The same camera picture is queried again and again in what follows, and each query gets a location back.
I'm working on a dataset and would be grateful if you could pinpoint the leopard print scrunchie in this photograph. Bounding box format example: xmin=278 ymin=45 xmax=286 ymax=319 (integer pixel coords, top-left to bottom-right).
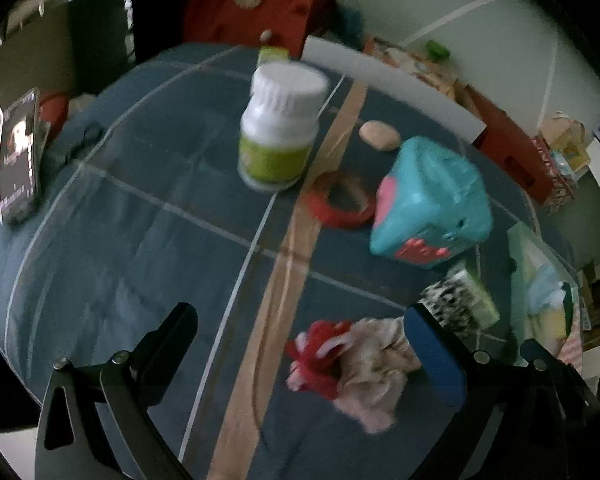
xmin=418 ymin=278 xmax=477 ymax=338

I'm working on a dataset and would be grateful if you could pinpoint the red scrunchie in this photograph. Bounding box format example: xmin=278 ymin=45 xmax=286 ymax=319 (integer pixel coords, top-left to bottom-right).
xmin=285 ymin=320 xmax=354 ymax=401

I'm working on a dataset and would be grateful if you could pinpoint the beige gift bag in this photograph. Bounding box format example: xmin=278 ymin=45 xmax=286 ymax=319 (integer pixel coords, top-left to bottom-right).
xmin=539 ymin=112 xmax=591 ymax=172

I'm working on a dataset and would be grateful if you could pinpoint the red tape ring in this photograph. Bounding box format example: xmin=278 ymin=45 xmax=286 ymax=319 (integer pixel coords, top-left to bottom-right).
xmin=302 ymin=170 xmax=379 ymax=229

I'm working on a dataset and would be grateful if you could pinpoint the white green pill bottle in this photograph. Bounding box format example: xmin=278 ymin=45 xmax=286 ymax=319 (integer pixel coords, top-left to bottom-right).
xmin=238 ymin=62 xmax=329 ymax=193

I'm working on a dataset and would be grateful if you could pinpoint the yellow green scrub sponge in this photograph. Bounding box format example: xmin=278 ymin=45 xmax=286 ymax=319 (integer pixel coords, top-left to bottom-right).
xmin=539 ymin=282 xmax=573 ymax=341

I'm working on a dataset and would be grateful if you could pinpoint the green tissue pack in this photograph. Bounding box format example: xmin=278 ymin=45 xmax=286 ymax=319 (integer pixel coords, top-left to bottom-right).
xmin=452 ymin=266 xmax=500 ymax=330
xmin=257 ymin=47 xmax=290 ymax=66

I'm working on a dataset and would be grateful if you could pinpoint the orange toy box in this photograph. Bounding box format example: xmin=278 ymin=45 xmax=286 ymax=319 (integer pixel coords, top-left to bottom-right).
xmin=363 ymin=37 xmax=457 ymax=101

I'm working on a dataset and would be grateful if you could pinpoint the white foam board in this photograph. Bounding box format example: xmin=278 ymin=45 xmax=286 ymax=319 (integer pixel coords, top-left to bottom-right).
xmin=301 ymin=36 xmax=486 ymax=143

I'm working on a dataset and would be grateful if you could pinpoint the red handbag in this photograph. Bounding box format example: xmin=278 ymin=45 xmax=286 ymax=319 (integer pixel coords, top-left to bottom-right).
xmin=183 ymin=0 xmax=337 ymax=58

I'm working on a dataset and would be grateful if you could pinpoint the teal square toy box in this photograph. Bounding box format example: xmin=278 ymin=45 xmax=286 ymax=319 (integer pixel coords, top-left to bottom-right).
xmin=370 ymin=136 xmax=493 ymax=269

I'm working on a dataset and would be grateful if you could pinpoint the pink beige cloth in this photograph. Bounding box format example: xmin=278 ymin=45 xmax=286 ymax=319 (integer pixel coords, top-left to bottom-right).
xmin=285 ymin=316 xmax=424 ymax=436

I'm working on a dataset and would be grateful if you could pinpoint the beige makeup sponge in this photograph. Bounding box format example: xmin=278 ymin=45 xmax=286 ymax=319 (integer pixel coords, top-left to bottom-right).
xmin=358 ymin=120 xmax=401 ymax=152

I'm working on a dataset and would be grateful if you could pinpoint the pink white fuzzy cloth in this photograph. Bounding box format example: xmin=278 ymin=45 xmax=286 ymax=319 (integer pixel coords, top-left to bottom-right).
xmin=557 ymin=318 xmax=583 ymax=374

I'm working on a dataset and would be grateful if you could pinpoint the blue plaid table cloth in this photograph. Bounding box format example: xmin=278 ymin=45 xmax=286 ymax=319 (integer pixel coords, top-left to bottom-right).
xmin=0 ymin=41 xmax=581 ymax=480

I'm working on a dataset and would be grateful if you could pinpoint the patterned gift box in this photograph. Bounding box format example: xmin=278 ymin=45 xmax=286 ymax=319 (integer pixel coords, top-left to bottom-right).
xmin=531 ymin=134 xmax=577 ymax=214

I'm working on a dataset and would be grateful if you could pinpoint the light blue cloth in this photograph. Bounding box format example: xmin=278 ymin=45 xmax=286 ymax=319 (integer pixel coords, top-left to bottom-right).
xmin=526 ymin=263 xmax=563 ymax=316

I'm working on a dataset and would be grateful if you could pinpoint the shallow teal cardboard tray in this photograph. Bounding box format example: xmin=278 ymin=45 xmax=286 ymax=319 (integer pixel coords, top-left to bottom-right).
xmin=507 ymin=222 xmax=583 ymax=372

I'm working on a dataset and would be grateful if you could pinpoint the red cardboard box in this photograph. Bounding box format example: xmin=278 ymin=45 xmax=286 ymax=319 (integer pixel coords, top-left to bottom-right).
xmin=465 ymin=86 xmax=554 ymax=206

